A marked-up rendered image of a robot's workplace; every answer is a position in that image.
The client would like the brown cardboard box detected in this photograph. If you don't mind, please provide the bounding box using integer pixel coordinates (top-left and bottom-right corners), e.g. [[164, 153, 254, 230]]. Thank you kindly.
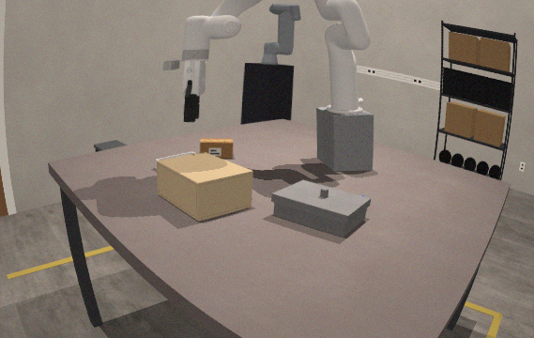
[[200, 138, 233, 159]]

